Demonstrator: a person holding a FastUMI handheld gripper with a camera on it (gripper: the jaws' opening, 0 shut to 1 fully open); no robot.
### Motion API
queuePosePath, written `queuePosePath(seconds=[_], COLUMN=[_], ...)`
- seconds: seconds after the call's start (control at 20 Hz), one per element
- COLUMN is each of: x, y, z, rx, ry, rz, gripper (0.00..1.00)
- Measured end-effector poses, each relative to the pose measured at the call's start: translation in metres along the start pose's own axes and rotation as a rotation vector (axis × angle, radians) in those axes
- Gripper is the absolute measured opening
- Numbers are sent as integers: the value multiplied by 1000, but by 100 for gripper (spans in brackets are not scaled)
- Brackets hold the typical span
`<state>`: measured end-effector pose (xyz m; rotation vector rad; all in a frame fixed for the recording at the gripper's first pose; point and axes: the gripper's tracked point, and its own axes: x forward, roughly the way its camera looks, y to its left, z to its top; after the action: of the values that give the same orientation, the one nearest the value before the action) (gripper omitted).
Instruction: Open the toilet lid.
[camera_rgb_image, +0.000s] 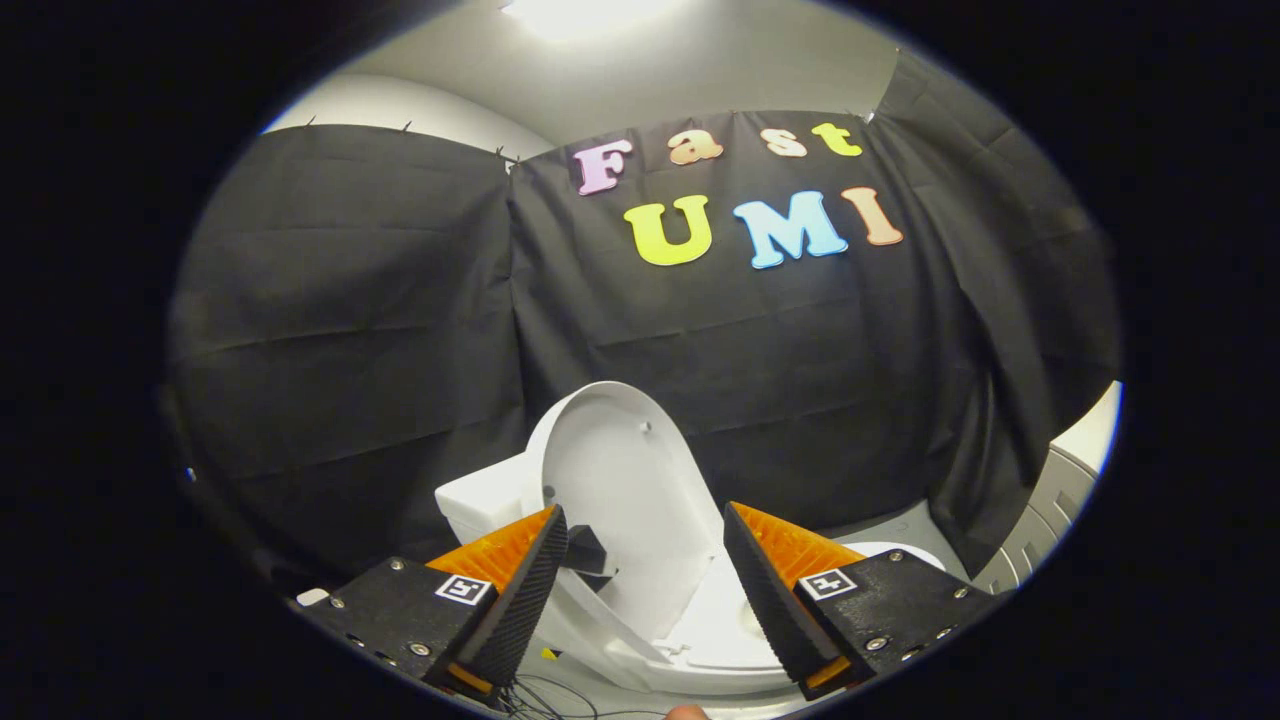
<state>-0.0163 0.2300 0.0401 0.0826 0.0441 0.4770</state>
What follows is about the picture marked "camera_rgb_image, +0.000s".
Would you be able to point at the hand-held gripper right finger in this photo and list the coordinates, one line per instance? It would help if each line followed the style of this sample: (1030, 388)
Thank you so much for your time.
(765, 600)

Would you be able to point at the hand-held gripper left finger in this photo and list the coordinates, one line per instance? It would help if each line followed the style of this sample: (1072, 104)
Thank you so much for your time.
(520, 600)

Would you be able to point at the white toilet lid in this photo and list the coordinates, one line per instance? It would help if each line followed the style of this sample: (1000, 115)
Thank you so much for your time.
(630, 490)

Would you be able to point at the white toilet seat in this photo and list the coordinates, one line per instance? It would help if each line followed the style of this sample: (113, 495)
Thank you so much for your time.
(715, 630)

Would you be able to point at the white ceramic toilet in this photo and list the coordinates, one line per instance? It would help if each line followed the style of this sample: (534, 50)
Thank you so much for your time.
(480, 505)

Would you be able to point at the white grey drawer cabinet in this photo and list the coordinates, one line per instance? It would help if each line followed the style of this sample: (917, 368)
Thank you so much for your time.
(1040, 520)

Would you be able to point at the black backdrop cloth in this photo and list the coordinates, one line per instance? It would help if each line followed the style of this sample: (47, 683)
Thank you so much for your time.
(400, 330)

